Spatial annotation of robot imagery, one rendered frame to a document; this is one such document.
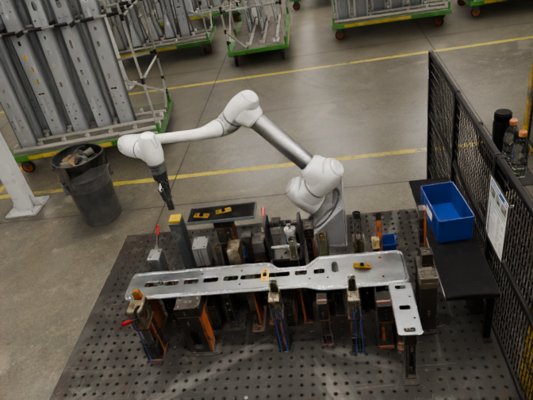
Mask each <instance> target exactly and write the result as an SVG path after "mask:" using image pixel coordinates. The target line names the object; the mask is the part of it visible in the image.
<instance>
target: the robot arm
mask: <svg viewBox="0 0 533 400"><path fill-rule="evenodd" d="M241 125H242V126H245V127H247V128H252V129H254V130H255V131H256V132H257V133H258V134H259V135H260V136H261V137H263V138H264V139H265V140H267V141H268V142H269V143H270V144H272V145H273V146H274V147H275V148H276V149H277V150H279V151H280V152H281V153H282V154H283V155H284V156H286V157H287V158H288V159H289V160H291V161H292V162H293V163H294V164H296V165H297V166H298V167H299V168H300V169H301V175H302V176H303V178H302V177H295V178H292V179H291V180H290V181H289V182H288V184H287V186H286V195H287V197H288V198H289V200H290V201H291V202H292V203H293V204H295V205H296V206H298V207H299V208H301V209H302V210H304V211H305V212H307V213H310V215H309V216H308V221H311V220H313V219H314V221H313V224H314V225H315V226H316V225H317V224H318V222H319V221H320V220H322V219H323V218H324V217H325V216H326V215H327V214H328V213H329V212H330V211H332V210H333V208H334V205H333V202H334V193H335V192H334V191H333V189H334V188H335V187H336V186H337V185H338V184H339V182H340V180H341V179H342V177H343V165H342V164H341V163H340V162H339V161H338V160H336V159H333V158H327V159H326V158H324V157H322V156H318V155H314V156H312V155H311V154H310V153H308V152H307V151H306V150H305V149H304V148H302V147H301V146H300V145H299V144H298V143H297V142H296V141H295V140H293V139H292V138H291V137H290V136H288V135H287V134H286V133H285V132H283V131H282V130H281V129H280V128H279V127H277V126H276V124H275V123H273V122H272V121H271V120H270V119H268V118H267V117H266V116H265V115H263V111H262V109H261V108H260V106H259V98H258V96H257V95H256V93H254V92H253V91H251V90H243V91H241V92H239V93H238V94H237V95H235V96H234V97H233V98H232V100H231V101H230V102H229V103H228V104H227V105H226V107H225V109H224V111H223V112H222V113H221V114H220V116H219V117H218V118H217V119H215V120H213V121H211V122H210V123H208V124H207V125H205V126H203V127H201V128H199V129H192V130H186V131H180V132H173V133H161V134H154V133H153V132H145V133H140V134H130V135H124V136H122V137H120V138H119V140H118V142H117V147H118V149H119V151H120V152H121V153H122V154H124V155H126V156H129V157H132V158H139V159H141V160H143V161H144V162H146V164H147V166H148V170H149V172H150V174H151V175H152V177H153V179H154V180H155V181H156V182H158V185H159V189H158V192H159V193H160V195H161V197H162V199H163V201H164V202H166V204H167V207H168V209H169V210H174V204H173V202H172V199H171V198H172V196H171V188H170V184H169V180H168V177H167V176H168V174H167V165H166V163H165V159H164V158H163V148H162V146H161V144H169V143H178V142H187V141H195V140H204V139H209V138H218V137H225V136H227V135H229V134H232V133H234V132H236V131H237V130H238V129H239V128H240V126H241ZM329 192H330V193H329ZM328 193H329V194H328Z"/></svg>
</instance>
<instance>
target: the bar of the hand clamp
mask: <svg viewBox="0 0 533 400"><path fill-rule="evenodd" d="M352 215H353V224H354V233H355V243H357V239H356V234H360V237H361V243H362V226H361V217H360V210H352Z"/></svg>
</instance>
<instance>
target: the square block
mask: <svg viewBox="0 0 533 400"><path fill-rule="evenodd" d="M417 280H418V312H419V315H420V321H421V325H422V328H423V331H424V332H423V333H422V334H420V335H428V334H437V330H436V316H437V294H438V288H439V277H438V275H437V272H436V269H435V267H418V268H417Z"/></svg>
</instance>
